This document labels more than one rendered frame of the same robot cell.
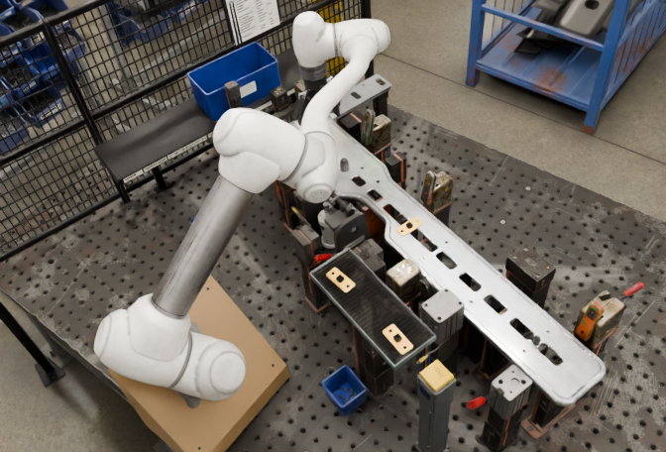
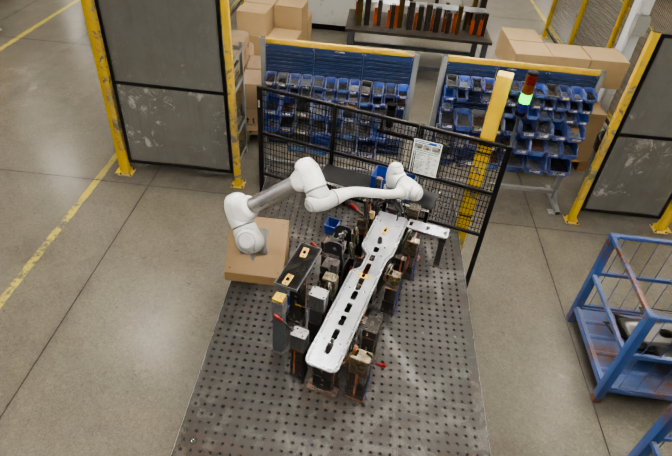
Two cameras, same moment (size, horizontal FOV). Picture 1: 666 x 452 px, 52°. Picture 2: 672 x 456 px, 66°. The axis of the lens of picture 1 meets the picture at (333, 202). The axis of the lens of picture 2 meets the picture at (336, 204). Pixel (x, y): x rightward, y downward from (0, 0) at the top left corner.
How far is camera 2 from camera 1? 1.92 m
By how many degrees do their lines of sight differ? 36
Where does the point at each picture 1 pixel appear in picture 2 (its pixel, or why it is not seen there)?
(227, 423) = (245, 271)
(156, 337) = (238, 207)
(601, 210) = (466, 374)
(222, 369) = (245, 237)
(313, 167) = (313, 196)
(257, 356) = (275, 263)
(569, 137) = (578, 389)
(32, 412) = not seen: hidden behind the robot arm
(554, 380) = (316, 353)
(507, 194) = (442, 328)
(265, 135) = (306, 171)
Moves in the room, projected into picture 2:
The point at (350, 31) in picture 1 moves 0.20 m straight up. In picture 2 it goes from (403, 181) to (409, 153)
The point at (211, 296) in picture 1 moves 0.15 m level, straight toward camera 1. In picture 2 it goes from (281, 228) to (267, 240)
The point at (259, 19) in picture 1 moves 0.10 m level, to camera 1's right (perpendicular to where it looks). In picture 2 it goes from (425, 168) to (435, 175)
